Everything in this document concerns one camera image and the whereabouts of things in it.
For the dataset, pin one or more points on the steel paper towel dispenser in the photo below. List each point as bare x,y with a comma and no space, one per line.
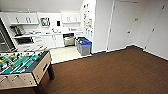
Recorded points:
45,22

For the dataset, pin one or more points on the built-in black microwave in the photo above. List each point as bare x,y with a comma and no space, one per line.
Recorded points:
24,40

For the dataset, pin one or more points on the white three-door wall cabinet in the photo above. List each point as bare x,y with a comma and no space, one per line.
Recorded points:
71,17

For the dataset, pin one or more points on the black soap dispenser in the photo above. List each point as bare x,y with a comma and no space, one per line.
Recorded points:
58,23

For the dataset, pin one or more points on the stainless steel dishwasher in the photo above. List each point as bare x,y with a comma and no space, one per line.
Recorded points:
69,40

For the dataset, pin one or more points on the stainless steel refrigerator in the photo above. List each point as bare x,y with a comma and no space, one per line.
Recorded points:
5,36

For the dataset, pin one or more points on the white double-door sink cabinet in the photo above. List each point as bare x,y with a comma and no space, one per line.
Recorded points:
53,40

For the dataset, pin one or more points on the blue lid waste bin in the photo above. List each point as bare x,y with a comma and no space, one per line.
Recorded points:
84,47

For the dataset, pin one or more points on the white drawer stack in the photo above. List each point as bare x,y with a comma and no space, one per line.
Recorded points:
37,41

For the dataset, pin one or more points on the foosball table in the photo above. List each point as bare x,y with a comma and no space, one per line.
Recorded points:
30,71

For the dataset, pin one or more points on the white two-door wall cabinet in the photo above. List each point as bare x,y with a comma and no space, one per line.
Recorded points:
21,18

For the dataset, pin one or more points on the black coffee machine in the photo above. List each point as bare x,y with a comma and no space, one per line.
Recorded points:
17,31

